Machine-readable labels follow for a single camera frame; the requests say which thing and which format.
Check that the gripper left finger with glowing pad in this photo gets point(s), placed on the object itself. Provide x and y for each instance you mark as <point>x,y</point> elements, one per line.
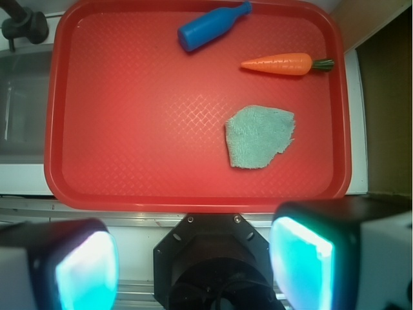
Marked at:
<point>71,264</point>

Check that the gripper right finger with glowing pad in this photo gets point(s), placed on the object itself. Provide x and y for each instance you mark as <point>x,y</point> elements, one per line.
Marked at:
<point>347,253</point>

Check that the orange toy carrot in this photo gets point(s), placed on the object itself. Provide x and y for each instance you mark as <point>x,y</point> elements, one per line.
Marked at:
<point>291,64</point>

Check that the teal woven cloth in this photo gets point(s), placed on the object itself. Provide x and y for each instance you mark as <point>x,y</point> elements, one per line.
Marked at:
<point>256,134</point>

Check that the red plastic tray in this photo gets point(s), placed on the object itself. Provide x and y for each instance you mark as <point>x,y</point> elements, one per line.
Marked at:
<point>135,123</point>

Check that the grey toy sink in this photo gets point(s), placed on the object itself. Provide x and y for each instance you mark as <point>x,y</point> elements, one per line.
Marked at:
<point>24,98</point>

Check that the black toy faucet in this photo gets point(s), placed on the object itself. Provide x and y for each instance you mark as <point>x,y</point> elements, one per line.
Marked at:
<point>23,22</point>

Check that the blue toy bottle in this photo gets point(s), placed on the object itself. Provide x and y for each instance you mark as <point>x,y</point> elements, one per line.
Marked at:
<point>210,26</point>

